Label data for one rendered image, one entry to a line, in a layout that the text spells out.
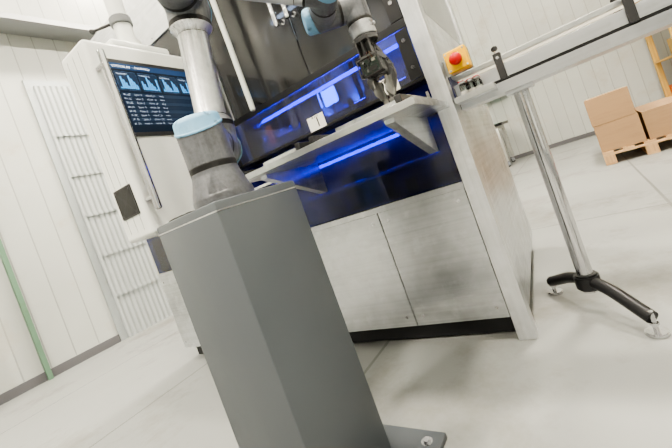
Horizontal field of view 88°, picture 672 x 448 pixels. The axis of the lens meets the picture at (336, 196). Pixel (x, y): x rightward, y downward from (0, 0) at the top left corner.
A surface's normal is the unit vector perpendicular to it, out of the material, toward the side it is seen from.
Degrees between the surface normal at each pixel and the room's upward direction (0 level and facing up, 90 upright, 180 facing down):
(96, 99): 90
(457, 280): 90
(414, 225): 90
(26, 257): 90
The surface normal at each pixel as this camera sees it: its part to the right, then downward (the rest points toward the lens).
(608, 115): -0.59, 0.23
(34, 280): 0.76, -0.27
